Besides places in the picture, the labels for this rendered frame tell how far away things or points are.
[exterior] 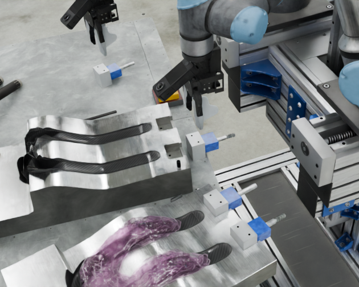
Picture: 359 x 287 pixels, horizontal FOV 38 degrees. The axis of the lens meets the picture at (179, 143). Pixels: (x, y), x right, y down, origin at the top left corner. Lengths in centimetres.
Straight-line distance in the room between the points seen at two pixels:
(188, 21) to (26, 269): 61
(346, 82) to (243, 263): 42
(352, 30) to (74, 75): 105
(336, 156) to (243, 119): 159
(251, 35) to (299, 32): 52
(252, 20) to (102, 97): 72
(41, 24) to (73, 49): 189
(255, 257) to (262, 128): 159
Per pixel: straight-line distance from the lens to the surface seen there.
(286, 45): 155
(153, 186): 127
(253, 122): 271
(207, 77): 123
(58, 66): 183
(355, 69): 96
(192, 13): 112
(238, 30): 108
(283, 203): 207
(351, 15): 95
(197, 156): 139
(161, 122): 141
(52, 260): 113
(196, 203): 123
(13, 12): 402
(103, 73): 166
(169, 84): 122
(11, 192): 136
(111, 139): 138
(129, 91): 166
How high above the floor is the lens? 180
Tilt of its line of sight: 43 degrees down
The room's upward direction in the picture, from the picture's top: 6 degrees counter-clockwise
